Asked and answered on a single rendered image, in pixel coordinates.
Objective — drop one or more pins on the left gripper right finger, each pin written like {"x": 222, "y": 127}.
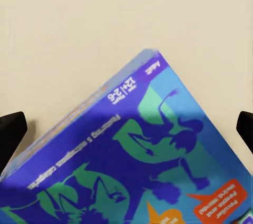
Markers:
{"x": 245, "y": 128}

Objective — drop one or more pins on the bed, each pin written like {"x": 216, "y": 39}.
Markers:
{"x": 55, "y": 53}

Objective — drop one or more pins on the board game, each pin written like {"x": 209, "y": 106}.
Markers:
{"x": 139, "y": 150}

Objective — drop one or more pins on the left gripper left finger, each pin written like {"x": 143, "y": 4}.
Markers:
{"x": 12, "y": 129}

